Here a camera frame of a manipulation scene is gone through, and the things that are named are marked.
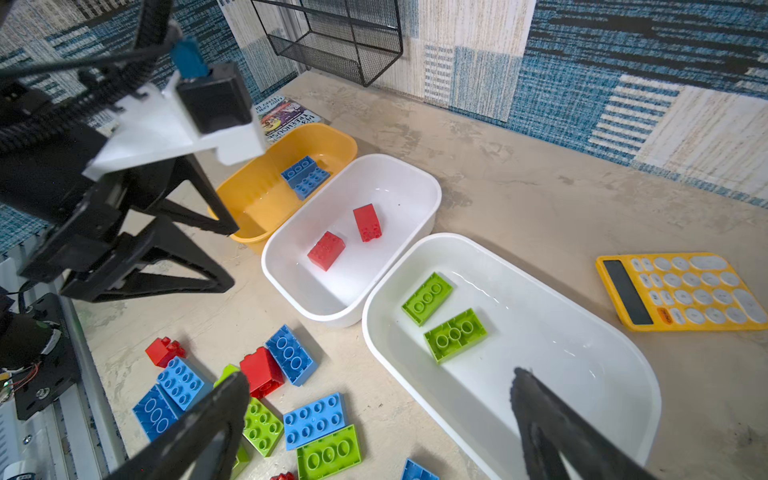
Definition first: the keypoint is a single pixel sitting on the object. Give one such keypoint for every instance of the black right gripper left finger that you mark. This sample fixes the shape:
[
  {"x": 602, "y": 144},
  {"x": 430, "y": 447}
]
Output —
[{"x": 203, "y": 444}]

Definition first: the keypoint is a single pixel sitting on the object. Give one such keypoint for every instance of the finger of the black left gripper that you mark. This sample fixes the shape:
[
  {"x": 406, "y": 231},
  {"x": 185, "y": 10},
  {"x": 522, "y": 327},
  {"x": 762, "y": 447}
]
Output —
[
  {"x": 179, "y": 189},
  {"x": 160, "y": 260}
]

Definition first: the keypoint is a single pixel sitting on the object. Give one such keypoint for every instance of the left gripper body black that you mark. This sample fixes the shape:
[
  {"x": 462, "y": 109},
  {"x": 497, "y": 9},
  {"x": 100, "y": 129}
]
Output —
[{"x": 86, "y": 234}]

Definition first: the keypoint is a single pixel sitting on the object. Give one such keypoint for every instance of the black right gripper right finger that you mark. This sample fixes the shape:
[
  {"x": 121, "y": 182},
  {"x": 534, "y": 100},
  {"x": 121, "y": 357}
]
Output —
[{"x": 555, "y": 438}]

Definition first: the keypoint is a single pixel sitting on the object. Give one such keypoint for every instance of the blue lego brick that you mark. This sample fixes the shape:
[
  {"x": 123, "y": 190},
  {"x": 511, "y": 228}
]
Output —
[
  {"x": 298, "y": 171},
  {"x": 183, "y": 383},
  {"x": 293, "y": 359},
  {"x": 310, "y": 182}
]

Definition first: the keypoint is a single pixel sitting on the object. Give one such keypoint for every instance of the small red lego brick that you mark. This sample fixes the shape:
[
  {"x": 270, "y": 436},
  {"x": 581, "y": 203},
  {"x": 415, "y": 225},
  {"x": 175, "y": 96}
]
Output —
[{"x": 162, "y": 350}]

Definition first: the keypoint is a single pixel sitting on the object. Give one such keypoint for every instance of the green lego plate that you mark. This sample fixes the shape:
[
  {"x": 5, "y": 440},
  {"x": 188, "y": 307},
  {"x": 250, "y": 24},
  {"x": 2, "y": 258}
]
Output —
[
  {"x": 329, "y": 455},
  {"x": 455, "y": 336},
  {"x": 427, "y": 299}
]

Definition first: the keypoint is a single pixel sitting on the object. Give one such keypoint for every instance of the red lego brick tall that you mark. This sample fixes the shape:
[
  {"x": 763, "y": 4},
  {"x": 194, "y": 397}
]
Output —
[{"x": 367, "y": 223}]

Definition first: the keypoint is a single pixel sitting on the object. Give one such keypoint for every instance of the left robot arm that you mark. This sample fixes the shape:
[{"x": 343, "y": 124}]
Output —
[{"x": 46, "y": 146}]

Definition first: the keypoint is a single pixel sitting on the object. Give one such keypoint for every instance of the green lego plate hollow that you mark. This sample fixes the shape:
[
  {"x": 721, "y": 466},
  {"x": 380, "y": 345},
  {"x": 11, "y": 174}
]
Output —
[{"x": 242, "y": 460}]

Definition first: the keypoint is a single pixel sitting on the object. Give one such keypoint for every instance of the blue lego plate front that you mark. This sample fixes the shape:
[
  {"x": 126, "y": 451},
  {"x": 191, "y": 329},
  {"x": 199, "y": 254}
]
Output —
[{"x": 156, "y": 412}]

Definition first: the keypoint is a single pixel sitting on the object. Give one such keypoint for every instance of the green lego plate studded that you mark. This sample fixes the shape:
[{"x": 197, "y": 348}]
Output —
[{"x": 262, "y": 429}]

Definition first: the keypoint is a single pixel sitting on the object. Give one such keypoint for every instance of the yellow plastic tub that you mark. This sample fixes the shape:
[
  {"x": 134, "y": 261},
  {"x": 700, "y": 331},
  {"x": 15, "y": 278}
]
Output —
[{"x": 269, "y": 189}]

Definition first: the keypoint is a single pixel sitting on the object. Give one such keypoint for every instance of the small green lego brick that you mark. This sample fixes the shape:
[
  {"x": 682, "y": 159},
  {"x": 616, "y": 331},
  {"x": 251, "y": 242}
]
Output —
[{"x": 226, "y": 372}]

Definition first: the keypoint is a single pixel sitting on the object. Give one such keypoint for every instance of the small red brick right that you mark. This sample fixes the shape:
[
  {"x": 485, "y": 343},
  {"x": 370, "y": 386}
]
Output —
[{"x": 284, "y": 476}]

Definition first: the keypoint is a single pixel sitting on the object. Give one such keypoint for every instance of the large red lego brick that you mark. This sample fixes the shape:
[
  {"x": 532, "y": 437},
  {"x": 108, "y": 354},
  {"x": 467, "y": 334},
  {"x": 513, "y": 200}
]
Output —
[{"x": 262, "y": 372}]

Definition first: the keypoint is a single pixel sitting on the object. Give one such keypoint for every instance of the light blue lego plate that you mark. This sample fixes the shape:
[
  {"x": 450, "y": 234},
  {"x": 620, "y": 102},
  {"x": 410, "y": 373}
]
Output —
[{"x": 314, "y": 421}]

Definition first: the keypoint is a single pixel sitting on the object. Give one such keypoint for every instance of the treehouse paperback book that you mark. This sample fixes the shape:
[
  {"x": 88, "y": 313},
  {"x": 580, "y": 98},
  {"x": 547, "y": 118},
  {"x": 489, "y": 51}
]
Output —
[{"x": 280, "y": 115}]

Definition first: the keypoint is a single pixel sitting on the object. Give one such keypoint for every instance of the right white plastic tub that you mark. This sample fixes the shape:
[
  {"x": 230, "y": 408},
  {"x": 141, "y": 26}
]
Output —
[{"x": 589, "y": 364}]

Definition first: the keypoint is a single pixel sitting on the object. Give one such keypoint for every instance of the white plastic tub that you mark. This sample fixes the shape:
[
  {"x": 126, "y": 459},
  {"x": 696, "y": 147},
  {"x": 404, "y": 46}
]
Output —
[
  {"x": 589, "y": 364},
  {"x": 406, "y": 200}
]

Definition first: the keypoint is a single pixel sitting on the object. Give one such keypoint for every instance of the middle white plastic tub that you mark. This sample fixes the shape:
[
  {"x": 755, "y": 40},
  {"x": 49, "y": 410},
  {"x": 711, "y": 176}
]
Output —
[{"x": 406, "y": 200}]

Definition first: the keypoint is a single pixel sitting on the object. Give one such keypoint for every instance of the yellow calculator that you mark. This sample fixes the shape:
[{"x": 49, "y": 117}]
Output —
[{"x": 676, "y": 292}]

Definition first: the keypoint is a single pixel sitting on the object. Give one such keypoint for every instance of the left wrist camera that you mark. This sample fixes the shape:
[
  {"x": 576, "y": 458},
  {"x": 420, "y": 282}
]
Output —
[{"x": 214, "y": 113}]

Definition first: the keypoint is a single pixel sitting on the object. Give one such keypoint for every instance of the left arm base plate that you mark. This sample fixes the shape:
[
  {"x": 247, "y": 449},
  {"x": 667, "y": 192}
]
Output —
[{"x": 57, "y": 371}]

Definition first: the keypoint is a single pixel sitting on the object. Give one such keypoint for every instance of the black wire mesh shelf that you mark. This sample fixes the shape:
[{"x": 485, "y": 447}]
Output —
[{"x": 355, "y": 40}]

